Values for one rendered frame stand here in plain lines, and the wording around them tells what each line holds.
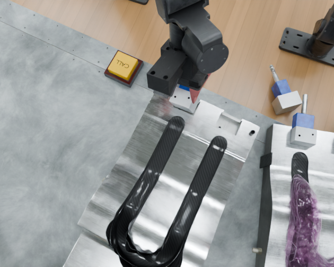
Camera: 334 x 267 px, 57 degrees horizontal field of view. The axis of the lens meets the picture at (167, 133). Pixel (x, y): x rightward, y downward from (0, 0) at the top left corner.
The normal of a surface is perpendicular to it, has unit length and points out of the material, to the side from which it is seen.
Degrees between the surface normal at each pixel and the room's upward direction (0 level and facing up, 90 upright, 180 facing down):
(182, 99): 16
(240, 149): 0
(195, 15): 20
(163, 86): 72
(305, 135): 0
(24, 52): 0
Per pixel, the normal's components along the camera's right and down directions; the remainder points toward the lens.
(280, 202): 0.05, -0.58
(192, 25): -0.17, -0.54
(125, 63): -0.01, -0.25
